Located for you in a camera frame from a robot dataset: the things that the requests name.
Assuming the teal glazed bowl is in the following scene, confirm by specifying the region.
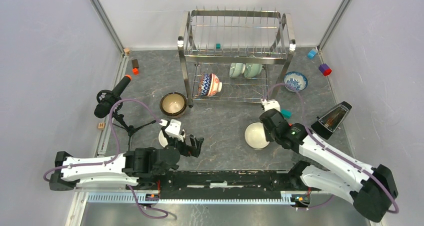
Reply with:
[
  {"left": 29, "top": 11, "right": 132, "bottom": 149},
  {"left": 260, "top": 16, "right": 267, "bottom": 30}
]
[{"left": 244, "top": 122, "right": 269, "bottom": 150}]

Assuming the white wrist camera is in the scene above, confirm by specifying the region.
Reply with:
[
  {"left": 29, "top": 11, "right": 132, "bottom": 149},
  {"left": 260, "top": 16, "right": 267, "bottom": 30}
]
[
  {"left": 159, "top": 119, "right": 186, "bottom": 141},
  {"left": 261, "top": 99, "right": 281, "bottom": 112}
]

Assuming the black metronome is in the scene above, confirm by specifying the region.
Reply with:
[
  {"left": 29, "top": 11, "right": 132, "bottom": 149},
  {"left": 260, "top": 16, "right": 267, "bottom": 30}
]
[{"left": 311, "top": 101, "right": 352, "bottom": 139}]

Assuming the red purple block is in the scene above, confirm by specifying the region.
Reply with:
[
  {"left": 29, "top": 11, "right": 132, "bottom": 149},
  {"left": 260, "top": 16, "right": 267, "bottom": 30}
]
[{"left": 318, "top": 63, "right": 332, "bottom": 76}]

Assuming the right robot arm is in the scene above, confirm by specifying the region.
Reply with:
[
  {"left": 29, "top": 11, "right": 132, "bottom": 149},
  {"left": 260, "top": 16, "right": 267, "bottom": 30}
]
[{"left": 259, "top": 109, "right": 400, "bottom": 222}]

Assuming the brown block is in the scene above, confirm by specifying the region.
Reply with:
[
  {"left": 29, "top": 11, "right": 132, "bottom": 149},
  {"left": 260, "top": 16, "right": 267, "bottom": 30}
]
[{"left": 131, "top": 59, "right": 139, "bottom": 69}]

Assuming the teal block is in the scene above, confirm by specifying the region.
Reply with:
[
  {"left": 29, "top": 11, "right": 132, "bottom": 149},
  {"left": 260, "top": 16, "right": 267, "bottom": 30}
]
[{"left": 280, "top": 109, "right": 292, "bottom": 118}]

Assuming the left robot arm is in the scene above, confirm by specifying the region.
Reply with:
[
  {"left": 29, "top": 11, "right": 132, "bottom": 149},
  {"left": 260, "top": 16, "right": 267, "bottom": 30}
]
[{"left": 44, "top": 129, "right": 204, "bottom": 191}]

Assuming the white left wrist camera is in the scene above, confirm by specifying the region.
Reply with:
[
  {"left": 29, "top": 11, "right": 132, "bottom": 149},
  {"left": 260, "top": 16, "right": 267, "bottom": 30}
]
[{"left": 159, "top": 119, "right": 186, "bottom": 141}]

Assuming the orange bowl white inside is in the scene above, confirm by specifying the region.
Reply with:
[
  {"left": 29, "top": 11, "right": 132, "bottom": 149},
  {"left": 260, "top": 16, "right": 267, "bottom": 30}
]
[{"left": 158, "top": 129, "right": 170, "bottom": 148}]

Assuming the pale green bowl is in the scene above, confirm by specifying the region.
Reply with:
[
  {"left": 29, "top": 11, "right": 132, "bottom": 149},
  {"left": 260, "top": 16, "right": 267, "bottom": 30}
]
[{"left": 243, "top": 63, "right": 263, "bottom": 79}]

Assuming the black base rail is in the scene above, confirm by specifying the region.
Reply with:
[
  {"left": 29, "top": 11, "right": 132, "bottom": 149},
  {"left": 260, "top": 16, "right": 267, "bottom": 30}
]
[{"left": 134, "top": 170, "right": 308, "bottom": 199}]

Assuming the black microphone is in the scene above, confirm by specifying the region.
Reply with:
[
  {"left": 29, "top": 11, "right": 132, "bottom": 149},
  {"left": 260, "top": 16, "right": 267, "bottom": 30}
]
[{"left": 94, "top": 75, "right": 132, "bottom": 118}]

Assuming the wooden letter cube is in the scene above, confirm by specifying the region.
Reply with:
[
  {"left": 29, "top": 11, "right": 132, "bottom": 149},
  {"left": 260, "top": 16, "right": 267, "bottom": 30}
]
[{"left": 97, "top": 122, "right": 106, "bottom": 130}]

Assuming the wooden cube corner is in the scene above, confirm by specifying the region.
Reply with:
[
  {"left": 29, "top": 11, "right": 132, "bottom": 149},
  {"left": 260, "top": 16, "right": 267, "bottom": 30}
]
[{"left": 123, "top": 48, "right": 131, "bottom": 56}]

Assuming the light blue block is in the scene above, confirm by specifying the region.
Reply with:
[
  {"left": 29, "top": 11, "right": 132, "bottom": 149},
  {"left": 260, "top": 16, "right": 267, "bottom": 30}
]
[{"left": 307, "top": 48, "right": 318, "bottom": 59}]

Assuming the black patterned bowl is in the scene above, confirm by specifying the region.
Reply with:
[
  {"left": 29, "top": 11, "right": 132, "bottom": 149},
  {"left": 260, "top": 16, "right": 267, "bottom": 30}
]
[{"left": 159, "top": 92, "right": 188, "bottom": 118}]

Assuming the stainless steel dish rack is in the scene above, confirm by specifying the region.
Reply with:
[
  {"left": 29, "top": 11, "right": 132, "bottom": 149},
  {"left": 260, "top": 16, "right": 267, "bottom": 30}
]
[{"left": 177, "top": 9, "right": 297, "bottom": 107}]

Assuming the blue white floral bowl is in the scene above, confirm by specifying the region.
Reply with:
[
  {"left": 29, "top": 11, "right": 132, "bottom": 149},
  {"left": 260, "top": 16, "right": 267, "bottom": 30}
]
[{"left": 283, "top": 71, "right": 309, "bottom": 92}]

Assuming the blue white zigzag bowl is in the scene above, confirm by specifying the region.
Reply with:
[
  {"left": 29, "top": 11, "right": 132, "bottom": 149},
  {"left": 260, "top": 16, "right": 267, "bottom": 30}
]
[{"left": 198, "top": 73, "right": 212, "bottom": 96}]

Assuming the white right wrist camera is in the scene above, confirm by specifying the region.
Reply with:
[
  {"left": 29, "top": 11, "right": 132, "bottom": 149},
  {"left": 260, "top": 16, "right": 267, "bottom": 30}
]
[{"left": 261, "top": 99, "right": 281, "bottom": 112}]

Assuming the small orange red cube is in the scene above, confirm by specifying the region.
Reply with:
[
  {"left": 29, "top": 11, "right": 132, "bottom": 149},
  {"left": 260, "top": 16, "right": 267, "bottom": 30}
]
[{"left": 132, "top": 68, "right": 139, "bottom": 75}]

